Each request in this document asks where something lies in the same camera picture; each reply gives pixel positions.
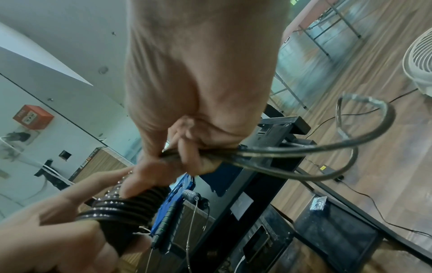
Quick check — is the person's right hand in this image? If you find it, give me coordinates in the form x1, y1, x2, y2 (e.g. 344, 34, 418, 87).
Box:
120, 0, 291, 198

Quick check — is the person's left hand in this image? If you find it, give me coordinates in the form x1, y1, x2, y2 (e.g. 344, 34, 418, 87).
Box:
0, 166, 153, 273

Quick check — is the black green-striped jump rope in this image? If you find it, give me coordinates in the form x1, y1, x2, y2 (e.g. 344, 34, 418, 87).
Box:
144, 189, 210, 273

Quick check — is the blue bin lid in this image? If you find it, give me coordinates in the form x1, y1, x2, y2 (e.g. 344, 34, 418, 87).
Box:
150, 173, 197, 254

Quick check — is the red alarm box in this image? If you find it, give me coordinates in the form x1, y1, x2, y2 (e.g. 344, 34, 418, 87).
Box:
12, 104, 55, 131

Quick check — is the white socket with plug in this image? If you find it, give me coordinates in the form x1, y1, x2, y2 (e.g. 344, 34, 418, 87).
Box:
1, 130, 33, 145

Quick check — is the white folding table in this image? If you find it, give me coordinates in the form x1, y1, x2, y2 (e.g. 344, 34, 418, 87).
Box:
281, 0, 362, 110

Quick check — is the black glossy low table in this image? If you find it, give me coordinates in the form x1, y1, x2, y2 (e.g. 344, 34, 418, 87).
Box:
165, 103, 432, 273

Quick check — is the blue black power adapter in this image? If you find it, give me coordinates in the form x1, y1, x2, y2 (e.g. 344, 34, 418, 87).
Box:
318, 164, 345, 182

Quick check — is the crumpled white wrapper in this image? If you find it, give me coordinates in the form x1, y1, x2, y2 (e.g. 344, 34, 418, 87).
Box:
309, 196, 329, 212

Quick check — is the white floor fan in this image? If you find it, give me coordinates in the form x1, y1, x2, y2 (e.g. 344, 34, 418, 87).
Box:
402, 26, 432, 97

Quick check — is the white wall cable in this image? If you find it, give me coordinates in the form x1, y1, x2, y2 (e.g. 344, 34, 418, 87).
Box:
41, 164, 75, 186

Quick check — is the black floor cable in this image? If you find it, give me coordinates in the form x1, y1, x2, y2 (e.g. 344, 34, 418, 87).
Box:
305, 89, 419, 142

